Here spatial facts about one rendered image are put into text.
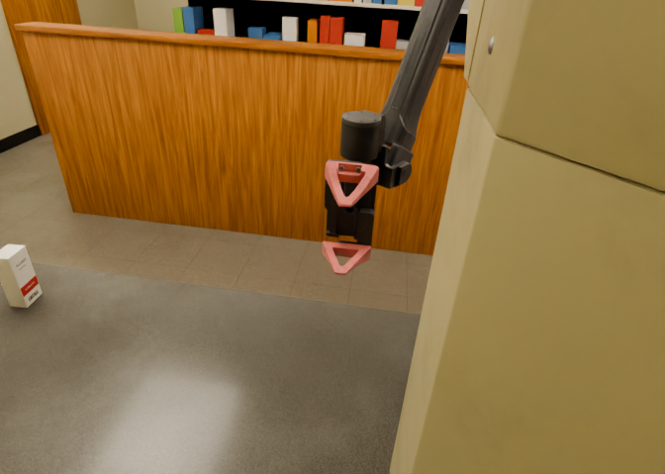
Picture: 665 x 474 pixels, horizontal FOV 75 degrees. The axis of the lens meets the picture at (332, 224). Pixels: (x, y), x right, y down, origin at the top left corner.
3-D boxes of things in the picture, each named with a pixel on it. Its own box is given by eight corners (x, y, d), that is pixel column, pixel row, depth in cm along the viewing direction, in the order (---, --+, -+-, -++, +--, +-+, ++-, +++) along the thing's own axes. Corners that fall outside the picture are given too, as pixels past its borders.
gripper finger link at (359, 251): (314, 237, 52) (326, 201, 60) (313, 284, 56) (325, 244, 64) (370, 243, 52) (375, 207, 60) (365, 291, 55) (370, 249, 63)
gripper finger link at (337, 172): (316, 185, 49) (328, 154, 57) (314, 238, 53) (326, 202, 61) (376, 191, 48) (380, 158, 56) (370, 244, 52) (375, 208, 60)
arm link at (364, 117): (411, 179, 72) (368, 164, 77) (421, 111, 66) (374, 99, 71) (370, 205, 64) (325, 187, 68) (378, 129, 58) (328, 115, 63)
